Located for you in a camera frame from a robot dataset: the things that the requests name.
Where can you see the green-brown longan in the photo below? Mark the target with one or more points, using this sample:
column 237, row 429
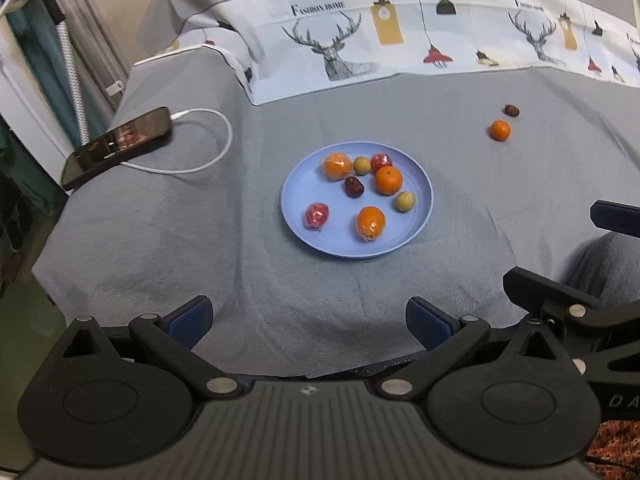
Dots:
column 405, row 201
column 362, row 165

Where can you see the white tag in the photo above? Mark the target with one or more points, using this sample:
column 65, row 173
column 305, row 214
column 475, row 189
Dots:
column 116, row 86

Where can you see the grey bed sheet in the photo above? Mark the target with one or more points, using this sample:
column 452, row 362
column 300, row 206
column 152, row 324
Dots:
column 175, row 240

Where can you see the plastic-wrapped red fruit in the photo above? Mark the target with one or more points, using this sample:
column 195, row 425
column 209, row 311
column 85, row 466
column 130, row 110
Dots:
column 381, row 161
column 316, row 215

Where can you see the bare small orange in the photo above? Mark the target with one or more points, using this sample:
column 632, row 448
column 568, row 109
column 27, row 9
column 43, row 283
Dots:
column 388, row 180
column 500, row 130

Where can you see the light blue plastic plate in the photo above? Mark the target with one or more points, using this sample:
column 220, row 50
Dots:
column 330, row 240

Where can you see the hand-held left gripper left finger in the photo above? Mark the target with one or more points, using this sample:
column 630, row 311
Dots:
column 187, row 322

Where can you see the plastic-wrapped small orange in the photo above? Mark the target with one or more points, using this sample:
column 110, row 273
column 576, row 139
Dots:
column 370, row 222
column 336, row 166

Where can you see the white door frame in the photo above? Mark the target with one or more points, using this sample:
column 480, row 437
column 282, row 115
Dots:
column 30, row 115

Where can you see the dark red jujube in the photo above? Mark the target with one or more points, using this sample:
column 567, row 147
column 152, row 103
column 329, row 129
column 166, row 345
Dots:
column 511, row 110
column 354, row 186

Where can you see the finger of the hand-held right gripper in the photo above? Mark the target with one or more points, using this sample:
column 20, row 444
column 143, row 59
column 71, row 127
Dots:
column 617, row 216
column 555, row 295

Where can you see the deer printed grey quilt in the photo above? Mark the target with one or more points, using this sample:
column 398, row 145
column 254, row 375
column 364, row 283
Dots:
column 320, row 25

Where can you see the teal hanging cloth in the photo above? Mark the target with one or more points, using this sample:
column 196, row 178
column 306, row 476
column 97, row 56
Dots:
column 35, row 45

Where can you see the black smartphone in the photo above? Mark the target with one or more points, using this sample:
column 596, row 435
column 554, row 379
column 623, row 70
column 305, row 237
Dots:
column 120, row 147

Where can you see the red patterned rug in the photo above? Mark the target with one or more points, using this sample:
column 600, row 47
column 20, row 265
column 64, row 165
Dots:
column 617, row 447

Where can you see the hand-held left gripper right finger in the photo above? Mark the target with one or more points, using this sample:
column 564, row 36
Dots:
column 430, row 322

